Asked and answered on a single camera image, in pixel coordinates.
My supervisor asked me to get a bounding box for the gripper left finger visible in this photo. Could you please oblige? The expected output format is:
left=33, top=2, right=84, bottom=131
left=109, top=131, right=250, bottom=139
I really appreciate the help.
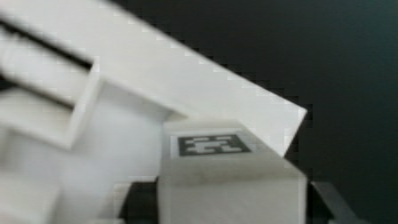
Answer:
left=118, top=181, right=157, bottom=224

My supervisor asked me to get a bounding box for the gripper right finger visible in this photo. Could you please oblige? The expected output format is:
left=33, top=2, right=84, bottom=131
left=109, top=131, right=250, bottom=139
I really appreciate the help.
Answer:
left=307, top=181, right=354, bottom=224

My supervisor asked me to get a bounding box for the white chair leg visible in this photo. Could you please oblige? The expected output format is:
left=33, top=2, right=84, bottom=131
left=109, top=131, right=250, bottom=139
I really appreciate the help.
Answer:
left=157, top=120, right=307, bottom=224

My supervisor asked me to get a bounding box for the white chair seat block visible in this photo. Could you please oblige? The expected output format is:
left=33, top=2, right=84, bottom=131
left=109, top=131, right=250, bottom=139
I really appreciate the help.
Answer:
left=0, top=20, right=186, bottom=149

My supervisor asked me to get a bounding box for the white U-shaped border fence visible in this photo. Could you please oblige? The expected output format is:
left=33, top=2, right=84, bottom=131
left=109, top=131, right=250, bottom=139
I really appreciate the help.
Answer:
left=0, top=0, right=307, bottom=154

